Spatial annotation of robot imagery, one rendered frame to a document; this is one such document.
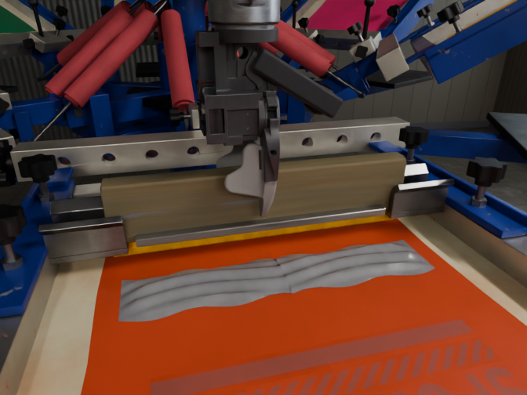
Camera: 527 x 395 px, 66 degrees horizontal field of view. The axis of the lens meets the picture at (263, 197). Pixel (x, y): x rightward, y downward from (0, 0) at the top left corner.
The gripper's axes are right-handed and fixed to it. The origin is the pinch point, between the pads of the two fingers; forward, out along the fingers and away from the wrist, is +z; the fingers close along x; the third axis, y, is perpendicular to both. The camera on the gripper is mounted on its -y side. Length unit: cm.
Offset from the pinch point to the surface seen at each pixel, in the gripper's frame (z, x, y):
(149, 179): -4.2, 0.7, 13.6
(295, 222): 2.6, 2.8, -3.4
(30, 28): -15, -137, 55
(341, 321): 6.3, 17.1, -3.5
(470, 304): 6.3, 18.2, -17.7
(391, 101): 68, -346, -235
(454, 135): 9, -44, -64
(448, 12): -21, -25, -42
